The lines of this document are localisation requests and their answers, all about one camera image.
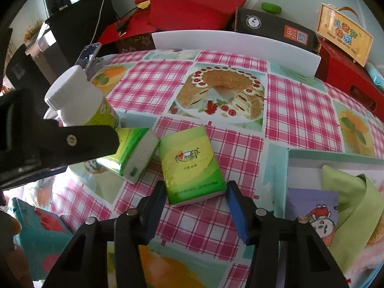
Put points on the green tissue pack with white side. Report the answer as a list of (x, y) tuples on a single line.
[(135, 153)]

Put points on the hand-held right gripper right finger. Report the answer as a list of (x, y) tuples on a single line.
[(240, 213)]

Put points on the red box with floral side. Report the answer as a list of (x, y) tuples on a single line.
[(126, 34)]

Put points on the shallow teal box tray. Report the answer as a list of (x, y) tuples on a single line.
[(300, 168)]

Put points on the red bag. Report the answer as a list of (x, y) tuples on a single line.
[(192, 6)]

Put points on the purple cartoon print packet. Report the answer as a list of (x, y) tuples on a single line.
[(312, 207)]

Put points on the light green cloth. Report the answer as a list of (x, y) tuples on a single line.
[(357, 204)]

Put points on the white bottle with green label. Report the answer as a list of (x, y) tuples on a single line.
[(75, 96)]

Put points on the white board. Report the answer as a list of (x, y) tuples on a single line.
[(234, 48)]

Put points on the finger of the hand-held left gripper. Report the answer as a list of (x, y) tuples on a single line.
[(81, 144)]

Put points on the person's left hand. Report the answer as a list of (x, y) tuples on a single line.
[(18, 264)]

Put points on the blue tissue packet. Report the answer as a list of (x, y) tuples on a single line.
[(377, 76)]

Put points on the smartphone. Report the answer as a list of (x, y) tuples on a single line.
[(88, 54)]

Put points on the teal wet wipes packet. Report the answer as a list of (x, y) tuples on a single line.
[(39, 246)]

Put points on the black cabinet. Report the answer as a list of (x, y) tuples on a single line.
[(54, 48)]

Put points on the long black box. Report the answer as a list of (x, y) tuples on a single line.
[(270, 25)]

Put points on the yellow flowers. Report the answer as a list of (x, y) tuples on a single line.
[(33, 30)]

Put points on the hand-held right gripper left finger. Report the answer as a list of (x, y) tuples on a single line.
[(153, 213)]

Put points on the pink fluffy towel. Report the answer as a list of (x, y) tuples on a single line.
[(367, 264)]

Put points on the green dumbbell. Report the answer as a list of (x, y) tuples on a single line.
[(271, 7)]

